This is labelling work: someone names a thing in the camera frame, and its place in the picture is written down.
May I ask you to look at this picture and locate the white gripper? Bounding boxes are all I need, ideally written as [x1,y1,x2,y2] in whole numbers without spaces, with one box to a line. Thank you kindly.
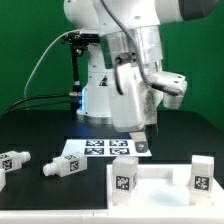
[108,63,164,154]

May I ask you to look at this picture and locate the white square table top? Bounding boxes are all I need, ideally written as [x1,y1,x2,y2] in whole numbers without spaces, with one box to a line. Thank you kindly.
[106,163,224,210]

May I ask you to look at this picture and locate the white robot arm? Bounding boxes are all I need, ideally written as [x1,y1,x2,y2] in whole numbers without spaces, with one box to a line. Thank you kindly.
[64,0,219,153]

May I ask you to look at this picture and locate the paper sheet with markers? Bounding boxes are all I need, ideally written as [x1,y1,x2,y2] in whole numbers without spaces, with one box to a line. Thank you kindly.
[62,139,152,157]

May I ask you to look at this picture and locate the white obstacle left bar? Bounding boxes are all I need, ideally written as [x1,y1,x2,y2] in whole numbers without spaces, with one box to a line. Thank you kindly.
[0,169,6,192]

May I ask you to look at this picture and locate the white obstacle bar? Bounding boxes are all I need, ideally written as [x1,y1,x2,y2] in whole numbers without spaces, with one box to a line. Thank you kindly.
[0,169,6,192]
[0,210,224,224]

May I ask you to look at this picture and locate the white obstacle front bar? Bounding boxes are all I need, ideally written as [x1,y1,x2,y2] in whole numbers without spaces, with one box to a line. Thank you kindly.
[0,210,224,224]

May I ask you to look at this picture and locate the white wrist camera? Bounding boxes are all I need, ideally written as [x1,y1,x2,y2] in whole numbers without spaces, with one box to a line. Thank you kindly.
[148,71,188,109]

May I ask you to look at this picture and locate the black cables on table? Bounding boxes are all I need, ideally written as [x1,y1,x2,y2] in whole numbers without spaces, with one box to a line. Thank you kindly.
[0,94,81,118]

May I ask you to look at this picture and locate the black camera stand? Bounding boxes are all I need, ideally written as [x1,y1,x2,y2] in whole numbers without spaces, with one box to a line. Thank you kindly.
[61,30,100,114]

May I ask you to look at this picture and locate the grey cable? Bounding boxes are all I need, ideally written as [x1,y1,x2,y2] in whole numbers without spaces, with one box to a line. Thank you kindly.
[23,29,79,101]

